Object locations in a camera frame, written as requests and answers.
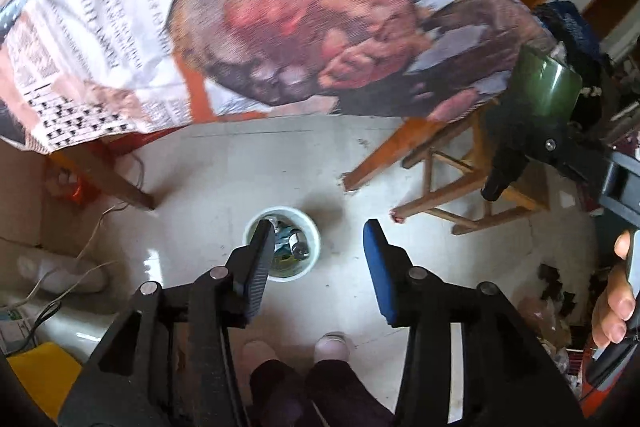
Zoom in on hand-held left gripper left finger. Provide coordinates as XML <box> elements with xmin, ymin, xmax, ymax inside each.
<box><xmin>57</xmin><ymin>221</ymin><xmax>277</xmax><ymax>427</ymax></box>

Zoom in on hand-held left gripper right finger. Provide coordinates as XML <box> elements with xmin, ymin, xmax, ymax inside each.
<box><xmin>362</xmin><ymin>219</ymin><xmax>586</xmax><ymax>427</ymax></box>

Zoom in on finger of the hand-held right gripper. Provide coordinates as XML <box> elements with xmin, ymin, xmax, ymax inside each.
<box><xmin>480</xmin><ymin>98</ymin><xmax>609</xmax><ymax>204</ymax></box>

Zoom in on white plastic bucket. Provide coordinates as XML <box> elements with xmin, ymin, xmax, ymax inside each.
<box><xmin>243</xmin><ymin>205</ymin><xmax>321</xmax><ymax>282</ymax></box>

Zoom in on person's right hand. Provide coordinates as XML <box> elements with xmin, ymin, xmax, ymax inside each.
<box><xmin>591</xmin><ymin>230</ymin><xmax>640</xmax><ymax>349</ymax></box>

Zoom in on wooden stool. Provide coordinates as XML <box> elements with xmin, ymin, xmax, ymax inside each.
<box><xmin>391</xmin><ymin>104</ymin><xmax>552</xmax><ymax>236</ymax></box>

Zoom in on person's left shoe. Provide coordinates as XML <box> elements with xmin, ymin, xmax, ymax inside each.
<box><xmin>239</xmin><ymin>340</ymin><xmax>277</xmax><ymax>369</ymax></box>

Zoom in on person's shoe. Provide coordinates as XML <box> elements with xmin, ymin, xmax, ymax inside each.
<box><xmin>314</xmin><ymin>331</ymin><xmax>352</xmax><ymax>361</ymax></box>
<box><xmin>239</xmin><ymin>340</ymin><xmax>277</xmax><ymax>369</ymax></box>

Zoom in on person's right shoe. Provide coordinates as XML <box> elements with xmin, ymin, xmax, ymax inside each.
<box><xmin>314</xmin><ymin>331</ymin><xmax>352</xmax><ymax>361</ymax></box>

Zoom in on black garment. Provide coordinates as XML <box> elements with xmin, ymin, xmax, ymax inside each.
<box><xmin>562</xmin><ymin>41</ymin><xmax>610</xmax><ymax>134</ymax></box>

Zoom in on wooden table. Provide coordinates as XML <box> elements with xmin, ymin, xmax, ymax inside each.
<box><xmin>47</xmin><ymin>114</ymin><xmax>443</xmax><ymax>212</ymax></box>

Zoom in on black scraps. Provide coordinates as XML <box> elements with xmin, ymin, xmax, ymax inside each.
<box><xmin>536</xmin><ymin>263</ymin><xmax>577</xmax><ymax>314</ymax></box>

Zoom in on blue knitted cloth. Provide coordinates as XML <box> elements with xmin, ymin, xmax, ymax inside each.
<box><xmin>531</xmin><ymin>0</ymin><xmax>602</xmax><ymax>58</ymax></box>

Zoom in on person's legs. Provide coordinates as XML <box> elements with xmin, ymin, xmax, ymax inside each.
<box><xmin>248</xmin><ymin>358</ymin><xmax>397</xmax><ymax>427</ymax></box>

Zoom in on white plastic object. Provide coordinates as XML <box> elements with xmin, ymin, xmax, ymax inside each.
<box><xmin>16</xmin><ymin>254</ymin><xmax>109</xmax><ymax>294</ymax></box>

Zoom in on red plastic bag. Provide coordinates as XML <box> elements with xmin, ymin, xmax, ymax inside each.
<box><xmin>47</xmin><ymin>154</ymin><xmax>98</xmax><ymax>208</ymax></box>

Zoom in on yellow plastic object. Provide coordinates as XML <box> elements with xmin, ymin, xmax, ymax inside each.
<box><xmin>7</xmin><ymin>341</ymin><xmax>84</xmax><ymax>424</ymax></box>

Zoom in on printed tablecloth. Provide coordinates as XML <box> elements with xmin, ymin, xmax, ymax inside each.
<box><xmin>0</xmin><ymin>0</ymin><xmax>557</xmax><ymax>156</ymax></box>

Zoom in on white cable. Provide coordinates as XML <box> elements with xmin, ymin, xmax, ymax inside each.
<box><xmin>10</xmin><ymin>154</ymin><xmax>146</xmax><ymax>353</ymax></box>

